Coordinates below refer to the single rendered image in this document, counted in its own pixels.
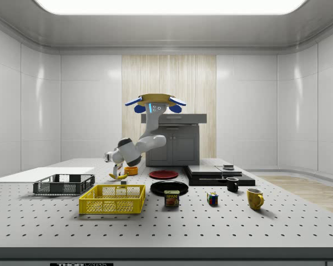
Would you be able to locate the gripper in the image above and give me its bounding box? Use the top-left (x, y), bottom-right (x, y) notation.
top-left (112, 163), bottom-right (124, 180)

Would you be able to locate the banana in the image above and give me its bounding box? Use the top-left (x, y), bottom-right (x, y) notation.
top-left (108, 172), bottom-right (129, 181)

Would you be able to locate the yellow basket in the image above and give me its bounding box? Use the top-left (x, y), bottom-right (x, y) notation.
top-left (78, 184), bottom-right (147, 215)

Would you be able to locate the red plate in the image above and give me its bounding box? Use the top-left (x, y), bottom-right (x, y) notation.
top-left (148, 170), bottom-right (180, 180)

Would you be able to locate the black plate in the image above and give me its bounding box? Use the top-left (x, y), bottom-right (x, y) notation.
top-left (150, 180), bottom-right (189, 197)

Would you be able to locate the dark grey basket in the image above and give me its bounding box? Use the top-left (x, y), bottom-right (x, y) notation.
top-left (33, 173), bottom-right (96, 197)

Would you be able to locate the flat-sided can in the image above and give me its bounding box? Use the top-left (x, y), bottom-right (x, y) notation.
top-left (163, 190), bottom-right (181, 208)

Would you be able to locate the white cabinet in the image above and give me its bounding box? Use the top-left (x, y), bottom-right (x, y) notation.
top-left (145, 122), bottom-right (201, 167)

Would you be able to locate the black stove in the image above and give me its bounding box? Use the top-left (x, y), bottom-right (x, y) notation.
top-left (183, 163), bottom-right (256, 187)

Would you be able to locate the puzzle cube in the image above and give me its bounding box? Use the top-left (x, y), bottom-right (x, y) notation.
top-left (206, 192), bottom-right (220, 206)

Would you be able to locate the black mug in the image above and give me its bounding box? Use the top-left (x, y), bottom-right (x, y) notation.
top-left (226, 177), bottom-right (240, 193)

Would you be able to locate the yellow mug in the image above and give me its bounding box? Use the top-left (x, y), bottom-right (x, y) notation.
top-left (246, 188), bottom-right (265, 211)

